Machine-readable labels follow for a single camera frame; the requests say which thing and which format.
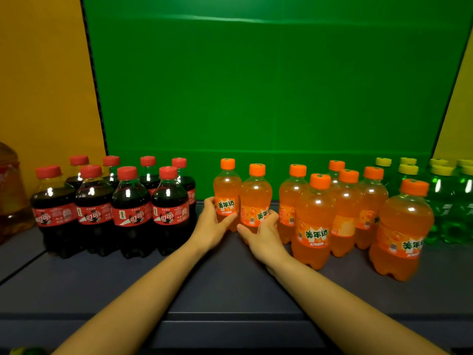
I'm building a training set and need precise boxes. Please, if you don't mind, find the person's left hand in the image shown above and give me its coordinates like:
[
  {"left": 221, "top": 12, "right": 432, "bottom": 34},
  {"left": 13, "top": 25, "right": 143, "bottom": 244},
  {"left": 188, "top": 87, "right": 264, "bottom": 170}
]
[{"left": 188, "top": 197, "right": 238, "bottom": 254}]

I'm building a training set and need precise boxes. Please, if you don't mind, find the person's right hand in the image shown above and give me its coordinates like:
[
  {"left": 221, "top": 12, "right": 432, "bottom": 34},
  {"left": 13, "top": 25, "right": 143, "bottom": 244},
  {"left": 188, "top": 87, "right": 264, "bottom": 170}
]
[{"left": 236, "top": 210, "right": 293, "bottom": 277}]

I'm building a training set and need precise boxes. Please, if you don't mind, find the red-capped black cola bottle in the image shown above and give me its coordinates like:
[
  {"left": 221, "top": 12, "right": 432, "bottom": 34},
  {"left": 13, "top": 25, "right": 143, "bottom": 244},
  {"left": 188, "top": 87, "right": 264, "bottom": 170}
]
[
  {"left": 101, "top": 155, "right": 121, "bottom": 189},
  {"left": 138, "top": 155, "right": 162, "bottom": 196},
  {"left": 171, "top": 157, "right": 197, "bottom": 228}
]

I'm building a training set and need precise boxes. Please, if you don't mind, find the group of orange soda bottles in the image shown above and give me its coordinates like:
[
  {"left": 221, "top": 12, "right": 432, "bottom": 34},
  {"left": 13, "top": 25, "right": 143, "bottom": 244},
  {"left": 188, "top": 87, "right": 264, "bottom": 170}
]
[{"left": 277, "top": 160, "right": 389, "bottom": 250}]

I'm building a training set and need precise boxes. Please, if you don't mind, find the group of dark cola bottles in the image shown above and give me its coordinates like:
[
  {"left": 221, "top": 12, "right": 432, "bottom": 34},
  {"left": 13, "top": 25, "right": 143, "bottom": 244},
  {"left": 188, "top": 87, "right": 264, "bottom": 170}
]
[{"left": 30, "top": 155, "right": 191, "bottom": 259}]

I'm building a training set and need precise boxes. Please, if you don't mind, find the cluster of green soda bottles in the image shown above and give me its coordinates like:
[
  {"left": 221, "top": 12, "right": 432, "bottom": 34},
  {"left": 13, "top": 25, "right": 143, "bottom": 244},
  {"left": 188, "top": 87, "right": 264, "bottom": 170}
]
[{"left": 375, "top": 157, "right": 473, "bottom": 198}]

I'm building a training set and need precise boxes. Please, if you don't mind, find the yellow-capped green soda bottle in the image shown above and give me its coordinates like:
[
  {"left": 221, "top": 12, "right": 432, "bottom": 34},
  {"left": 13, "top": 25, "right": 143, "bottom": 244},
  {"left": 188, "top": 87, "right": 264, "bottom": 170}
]
[
  {"left": 445, "top": 166, "right": 473, "bottom": 245},
  {"left": 425, "top": 165, "right": 457, "bottom": 245},
  {"left": 390, "top": 164, "right": 422, "bottom": 189}
]

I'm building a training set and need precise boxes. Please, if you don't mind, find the red-capped amber tea bottle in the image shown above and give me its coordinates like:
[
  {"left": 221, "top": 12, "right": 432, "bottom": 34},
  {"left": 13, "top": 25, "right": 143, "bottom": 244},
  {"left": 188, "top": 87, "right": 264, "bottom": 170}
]
[{"left": 0, "top": 142, "right": 36, "bottom": 243}]

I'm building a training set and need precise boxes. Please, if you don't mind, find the person's left forearm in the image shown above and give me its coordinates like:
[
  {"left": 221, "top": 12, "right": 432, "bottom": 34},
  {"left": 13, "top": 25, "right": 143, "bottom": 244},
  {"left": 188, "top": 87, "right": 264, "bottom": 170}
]
[{"left": 53, "top": 240, "right": 213, "bottom": 355}]

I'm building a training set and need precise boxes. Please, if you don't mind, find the person's right forearm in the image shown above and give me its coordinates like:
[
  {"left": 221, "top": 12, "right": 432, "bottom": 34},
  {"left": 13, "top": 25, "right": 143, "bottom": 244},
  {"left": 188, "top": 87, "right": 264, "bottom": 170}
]
[{"left": 266, "top": 254, "right": 448, "bottom": 355}]

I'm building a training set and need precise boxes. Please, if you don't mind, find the yellow backing board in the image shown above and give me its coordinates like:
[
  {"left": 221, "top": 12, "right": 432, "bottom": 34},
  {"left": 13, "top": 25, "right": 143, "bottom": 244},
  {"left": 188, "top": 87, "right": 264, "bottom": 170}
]
[{"left": 432, "top": 29, "right": 473, "bottom": 161}]

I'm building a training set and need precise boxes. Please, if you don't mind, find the orange backing board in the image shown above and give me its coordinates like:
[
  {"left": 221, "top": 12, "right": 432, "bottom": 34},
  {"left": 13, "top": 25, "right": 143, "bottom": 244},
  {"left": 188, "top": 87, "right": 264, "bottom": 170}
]
[{"left": 0, "top": 0, "right": 108, "bottom": 198}]

